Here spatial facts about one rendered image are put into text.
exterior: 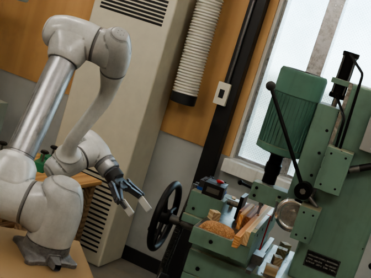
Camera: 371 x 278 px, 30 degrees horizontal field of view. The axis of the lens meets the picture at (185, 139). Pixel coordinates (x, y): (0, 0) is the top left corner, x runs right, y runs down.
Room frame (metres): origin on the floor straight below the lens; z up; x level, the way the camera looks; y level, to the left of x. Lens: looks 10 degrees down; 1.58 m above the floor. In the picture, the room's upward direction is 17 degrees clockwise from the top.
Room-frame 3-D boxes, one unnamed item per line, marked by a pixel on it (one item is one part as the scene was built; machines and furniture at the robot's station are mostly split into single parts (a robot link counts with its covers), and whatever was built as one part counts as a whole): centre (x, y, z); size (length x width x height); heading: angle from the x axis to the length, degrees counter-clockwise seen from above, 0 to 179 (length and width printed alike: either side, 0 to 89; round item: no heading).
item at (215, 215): (2.45, -0.18, 0.92); 0.03 x 0.03 x 0.03; 29
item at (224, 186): (2.59, -0.16, 0.99); 0.13 x 0.11 x 0.06; 166
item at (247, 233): (2.54, -0.37, 0.92); 0.60 x 0.02 x 0.05; 166
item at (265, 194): (2.52, -0.36, 1.03); 0.14 x 0.07 x 0.09; 76
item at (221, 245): (2.57, -0.24, 0.87); 0.61 x 0.30 x 0.06; 166
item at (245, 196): (2.57, -0.25, 0.95); 0.09 x 0.07 x 0.09; 166
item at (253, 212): (2.56, -0.33, 0.92); 0.23 x 0.02 x 0.04; 166
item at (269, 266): (2.34, -0.42, 0.82); 0.04 x 0.03 x 0.03; 82
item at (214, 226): (2.32, -0.20, 0.91); 0.12 x 0.09 x 0.03; 76
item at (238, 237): (2.49, -0.33, 0.92); 0.62 x 0.02 x 0.04; 166
